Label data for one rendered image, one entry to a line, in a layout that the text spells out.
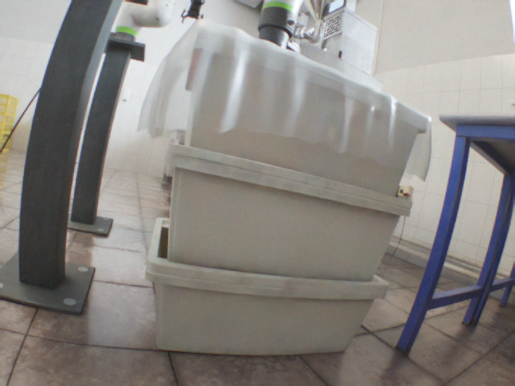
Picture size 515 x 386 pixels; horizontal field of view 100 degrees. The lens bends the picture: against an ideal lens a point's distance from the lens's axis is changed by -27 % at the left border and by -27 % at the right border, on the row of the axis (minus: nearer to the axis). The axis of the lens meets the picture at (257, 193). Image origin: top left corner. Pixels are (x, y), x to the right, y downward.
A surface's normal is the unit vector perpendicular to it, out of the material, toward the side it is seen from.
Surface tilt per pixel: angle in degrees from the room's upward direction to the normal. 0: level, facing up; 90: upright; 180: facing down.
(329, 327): 96
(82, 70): 90
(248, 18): 90
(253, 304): 96
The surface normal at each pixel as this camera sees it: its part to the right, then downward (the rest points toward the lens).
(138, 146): 0.40, 0.16
